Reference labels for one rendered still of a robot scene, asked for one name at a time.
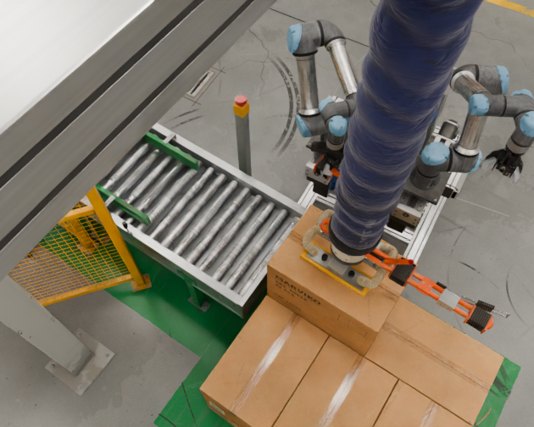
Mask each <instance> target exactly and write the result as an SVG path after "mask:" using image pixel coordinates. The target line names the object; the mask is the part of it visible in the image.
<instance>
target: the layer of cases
mask: <svg viewBox="0 0 534 427"><path fill-rule="evenodd" d="M503 359H504V357H503V356H501V355H500V354H498V353H496V352H494V351H493V350H491V349H490V348H488V347H486V346H484V345H482V344H481V343H480V342H478V341H476V340H474V339H472V338H471V337H469V336H467V335H466V334H464V333H463V332H461V331H459V330H457V329H455V328H454V327H453V326H451V325H449V324H447V323H445V322H444V321H442V320H440V319H439V318H437V317H435V316H434V315H432V314H430V313H428V312H426V311H425V310H424V309H422V308H420V307H418V306H416V305H415V304H413V303H412V302H410V301H408V300H407V299H405V298H403V297H401V296H400V297H399V299H398V300H397V302H396V304H395V306H394V307H393V309H392V311H391V312H390V314H389V316H388V317H387V320H386V321H385V323H384V325H383V326H382V327H381V330H380V331H379V333H378V335H377V336H376V338H375V339H374V341H373V343H372V344H371V346H370V348H369V350H368V351H367V353H366V354H365V355H362V354H361V353H359V352H357V351H355V350H354V349H352V348H351V347H350V346H348V345H346V344H345V343H343V342H342V341H340V340H338V339H337V338H336V337H334V336H333V335H331V334H329V333H327V332H326V331H324V330H322V329H321V328H320V327H318V326H317V325H315V324H313V323H312V322H310V321H308V320H307V319H306V318H304V317H303V316H301V315H300V314H298V313H296V312H294V311H293V310H291V309H290V308H288V307H287V306H285V305H284V304H282V303H281V302H278V301H277V300H275V299H274V298H273V297H271V296H269V295H268V294H267V295H266V296H265V298H264V299H263V301H262V302H261V303H260V304H259V306H258V307H257V309H256V310H255V311H254V313H253V315H252V316H251V317H250V319H249V320H248V322H247V323H246V324H245V325H244V327H243V328H242V330H241V331H240V333H239V334H238V335H237V337H236V339H235V340H234V341H233V342H232V343H231V345H230V346H229V348H228V349H227V351H226V352H225V354H224V355H223V357H222V358H221V359H220V361H219V362H218V363H217V364H216V366H215V367H214V369H213V370H212V372H211V373H210V375H209V376H208V378H207V379H206V380H205V381H204V382H203V384H202V386H201V387H200V391H201V392H202V394H203V397H204V398H205V400H206V402H207V404H208V405H210V406H211V407H212V408H214V409H215V410H217V411H218V412H220V413H221V414H223V415H224V416H225V417H227V418H228V419H229V420H230V421H232V422H233V423H234V424H236V425H237V426H239V427H472V426H473V425H474V423H475V421H476V419H477V416H478V414H479V412H480V411H481V407H482V405H483V403H484V401H485V400H486V397H487V394H488V392H489V391H490V389H491V386H492V383H493V381H494V380H495V377H496V375H497V373H498V371H499V368H500V366H501V364H502V362H503Z"/></svg>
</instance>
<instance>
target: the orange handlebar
mask: <svg viewBox="0 0 534 427"><path fill-rule="evenodd" d="M332 174H333V175H335V176H336V177H337V178H338V177H339V175H340V172H338V171H336V170H335V169H334V170H333V172H332ZM329 222H330V220H328V219H324V220H322V221H321V223H320V228H321V229H322V230H323V231H324V232H325V233H327V234H328V235H329V232H328V228H326V227H325V225H329ZM372 252H375V253H376V254H378V255H379V256H381V257H382V258H384V259H394V258H392V257H390V256H388V255H387V254H385V253H384V252H382V251H380V250H379V249H377V248H376V249H375V250H373V251H372ZM364 256H365V257H366V258H368V259H369V260H371V261H372V262H374V263H376V264H378V265H380V266H381V267H382V268H384V269H386V270H387V271H389V272H390V271H391V269H392V267H391V266H389V265H387V264H386V263H384V262H382V261H381V260H380V259H378V258H376V257H374V256H372V255H371V254H369V253H368V254H366V255H364ZM412 276H414V277H415V278H416V279H418V280H420V281H421V282H420V283H417V282H415V281H414V280H411V279H410V280H409V282H408V283H409V284H410V285H412V286H413V287H415V288H417V289H416V290H417V291H419V292H421V293H423V294H424V295H426V296H427V295H428V296H429V297H432V298H433V299H435V300H437V301H438V299H439V298H440V297H439V296H438V295H437V294H435V293H434V292H432V291H431V288H433V289H435V290H436V291H439V292H440V293H443V291H444V289H443V288H441V287H440V286H438V285H437V284H435V281H433V280H431V279H429V278H427V277H426V276H422V275H420V274H418V273H417V272H414V273H413V275H412ZM458 304H459V305H461V306H463V307H464V308H467V309H468V310H471V309H472V308H473V306H471V305H469V303H467V302H465V301H463V300H462V299H459V301H458ZM453 311H454V312H455V313H458V314H459V315H461V316H463V317H464V318H467V316H468V315H469V314H468V313H466V312H465V311H463V310H461V309H460V308H458V307H455V308H454V310H453ZM492 327H493V320H492V321H491V323H490V324H489V326H488V328H487V330H490V329H491V328H492Z"/></svg>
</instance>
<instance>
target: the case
mask: <svg viewBox="0 0 534 427"><path fill-rule="evenodd" d="M322 212H323V211H322V210H320V209H319V208H317V207H315V206H314V205H312V204H311V205H310V206H309V207H308V209H307V210H306V212H305V213H304V214H303V216H302V217H301V219H300V220H299V221H298V222H297V224H296V225H295V226H294V228H293V229H292V231H291V232H290V233H289V235H288V236H287V237H286V239H285V240H284V241H283V242H282V244H281V245H280V247H279V248H278V249H277V251H276V252H275V254H274V255H273V257H272V258H271V259H270V261H269V262H268V263H267V294H268V295H269V296H271V297H273V298H274V299H275V300H277V301H278V302H281V303H282V304H284V305H285V306H287V307H288V308H290V309H291V310H293V311H294V312H296V313H298V314H300V315H301V316H303V317H304V318H306V319H307V320H308V321H310V322H312V323H313V324H315V325H317V326H318V327H320V328H321V329H322V330H324V331H326V332H327V333H329V334H331V335H332V336H334V337H336V338H337V339H338V340H340V341H342V342H343V343H345V344H346V345H348V346H350V347H351V348H352V349H354V350H355V351H357V352H359V353H361V354H362V355H365V354H366V353H367V351H368V350H369V348H370V346H371V344H372V343H373V341H374V339H375V338H376V336H377V335H378V333H379V331H380V330H381V327H382V326H383V325H384V323H385V321H386V320H387V317H388V316H389V314H390V312H391V311H392V309H393V307H394V306H395V304H396V302H397V300H398V299H399V297H400V296H401V294H402V292H403V290H404V288H405V286H400V285H399V284H397V283H396V282H394V281H392V280H390V279H389V277H388V275H389V273H390V272H389V271H387V270H386V273H385V276H384V278H383V280H382V282H381V283H380V284H379V285H378V286H377V287H376V288H375V289H373V288H371V289H370V290H369V291H368V293H367V294H366V296H365V297H361V296H360V295H359V294H357V293H356V292H354V291H352V290H350V289H349V288H347V287H346V286H344V285H343V284H341V283H340V282H338V281H337V280H335V279H333V278H331V277H330V276H329V275H328V274H326V273H324V272H322V271H321V270H319V269H317V268H316V267H315V266H313V265H312V264H310V263H308V262H307V261H305V260H303V259H302V258H300V255H301V253H302V252H303V250H304V249H305V247H303V244H302V242H303V237H304V235H305V233H307V231H308V230H309V229H310V228H311V227H314V225H315V226H316V220H317V219H318V217H319V215H320V214H321V213H322ZM312 241H315V242H316V243H318V244H319V245H321V246H322V247H324V248H325V249H327V250H329V251H331V242H329V241H327V240H326V239H325V238H323V237H322V236H319V235H316V236H314V237H313V239H312ZM354 267H356V268H357V269H360V270H361V271H363V272H364V273H366V274H367V275H369V276H370V277H372V278H373V277H374V275H375V273H376V270H375V269H373V268H371V267H370V266H369V265H367V264H366V263H363V262H362V263H360V264H358V265H354Z"/></svg>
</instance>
